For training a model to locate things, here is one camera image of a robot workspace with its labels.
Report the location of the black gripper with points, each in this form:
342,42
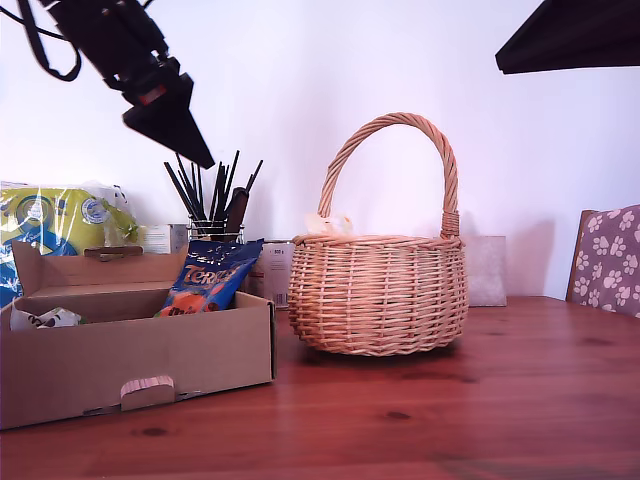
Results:
135,55

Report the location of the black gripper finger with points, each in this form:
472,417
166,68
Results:
580,35

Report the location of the blue Terry's chocolate bag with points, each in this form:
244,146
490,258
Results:
210,280

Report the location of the red yellow Maltesers bunnies bag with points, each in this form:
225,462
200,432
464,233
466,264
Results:
325,225

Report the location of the brown cardboard box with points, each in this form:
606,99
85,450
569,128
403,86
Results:
150,350

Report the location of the black chopstick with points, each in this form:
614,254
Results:
202,192
254,175
190,185
232,175
182,192
216,190

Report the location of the white carton with label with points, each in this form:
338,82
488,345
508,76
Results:
157,237

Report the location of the yellow-green wrapped bottle pack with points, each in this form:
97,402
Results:
50,215

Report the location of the tin can with white label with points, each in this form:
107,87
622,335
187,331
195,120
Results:
275,270

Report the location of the small white black-print bag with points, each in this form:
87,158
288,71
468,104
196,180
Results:
50,319

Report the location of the pale grey pouch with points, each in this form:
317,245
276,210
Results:
487,270

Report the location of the wooden chair frame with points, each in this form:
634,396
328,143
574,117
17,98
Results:
584,220

